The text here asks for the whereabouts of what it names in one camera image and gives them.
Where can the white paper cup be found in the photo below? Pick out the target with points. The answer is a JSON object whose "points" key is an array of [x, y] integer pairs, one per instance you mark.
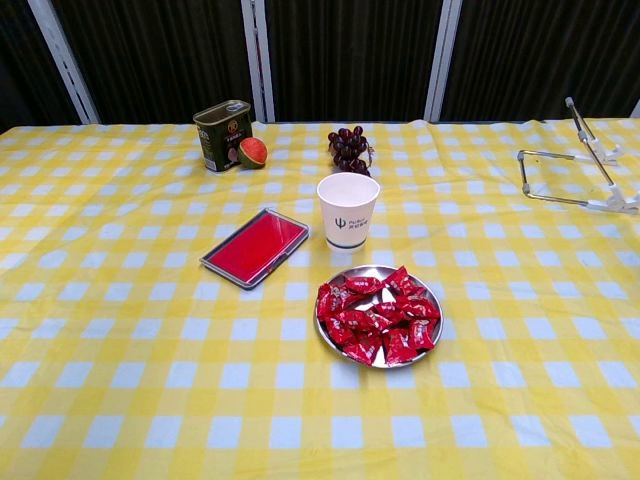
{"points": [[347, 225]]}

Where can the silver metal plate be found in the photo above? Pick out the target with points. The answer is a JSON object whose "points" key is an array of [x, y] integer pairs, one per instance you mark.
{"points": [[380, 271]]}

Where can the red card case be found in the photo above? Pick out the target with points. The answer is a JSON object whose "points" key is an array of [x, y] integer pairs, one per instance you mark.
{"points": [[255, 247]]}

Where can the dark red grape bunch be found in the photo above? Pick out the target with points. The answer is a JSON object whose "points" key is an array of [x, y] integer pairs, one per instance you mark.
{"points": [[347, 145]]}

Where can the green luncheon meat can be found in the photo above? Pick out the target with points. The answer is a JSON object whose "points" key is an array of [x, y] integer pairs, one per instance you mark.
{"points": [[220, 145]]}

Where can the black pleated curtain panel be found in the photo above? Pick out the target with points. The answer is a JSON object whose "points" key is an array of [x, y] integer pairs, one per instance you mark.
{"points": [[550, 50], [150, 50], [350, 50], [20, 60]]}

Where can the yellow white checkered tablecloth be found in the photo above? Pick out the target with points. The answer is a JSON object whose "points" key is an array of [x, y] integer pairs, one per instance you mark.
{"points": [[150, 350]]}

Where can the white frame post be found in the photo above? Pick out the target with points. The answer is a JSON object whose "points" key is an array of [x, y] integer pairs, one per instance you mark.
{"points": [[636, 110], [445, 50], [256, 50], [60, 50]]}

